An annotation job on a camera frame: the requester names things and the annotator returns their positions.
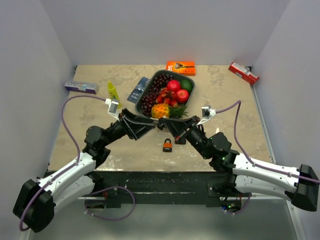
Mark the yellow glue bottle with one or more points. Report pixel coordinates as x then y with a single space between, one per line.
113 93

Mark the purple white toothpaste box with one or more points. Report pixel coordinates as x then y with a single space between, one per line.
81 87

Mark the black base frame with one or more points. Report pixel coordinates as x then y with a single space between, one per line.
163 188

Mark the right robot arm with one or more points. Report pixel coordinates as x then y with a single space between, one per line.
298 185

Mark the orange razor box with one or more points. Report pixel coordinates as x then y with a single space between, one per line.
186 68

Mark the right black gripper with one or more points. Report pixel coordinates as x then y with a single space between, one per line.
176 127

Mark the red strawberry cluster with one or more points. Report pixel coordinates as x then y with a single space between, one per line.
165 96

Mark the large black key bunch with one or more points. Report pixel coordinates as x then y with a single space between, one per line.
157 125

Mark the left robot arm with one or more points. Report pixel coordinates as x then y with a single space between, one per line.
38 201

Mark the dark red grape bunch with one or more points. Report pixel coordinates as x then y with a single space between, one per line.
148 98

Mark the grey fruit tray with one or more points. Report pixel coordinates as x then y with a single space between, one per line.
177 112

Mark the red apple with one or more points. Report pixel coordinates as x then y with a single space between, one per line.
182 96

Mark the orange black padlock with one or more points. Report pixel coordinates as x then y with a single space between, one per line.
167 146

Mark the red pomegranate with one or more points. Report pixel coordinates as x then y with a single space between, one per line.
173 85

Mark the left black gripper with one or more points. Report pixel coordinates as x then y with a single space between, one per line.
135 131

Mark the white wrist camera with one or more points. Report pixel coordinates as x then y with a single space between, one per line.
207 113
113 108

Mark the blue blister pack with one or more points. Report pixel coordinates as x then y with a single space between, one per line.
138 90

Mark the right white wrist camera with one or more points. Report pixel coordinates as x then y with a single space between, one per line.
207 113

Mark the green avocado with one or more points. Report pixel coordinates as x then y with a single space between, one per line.
186 85

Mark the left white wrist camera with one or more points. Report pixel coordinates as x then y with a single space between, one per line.
113 108

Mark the red white box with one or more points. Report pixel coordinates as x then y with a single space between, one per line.
243 73

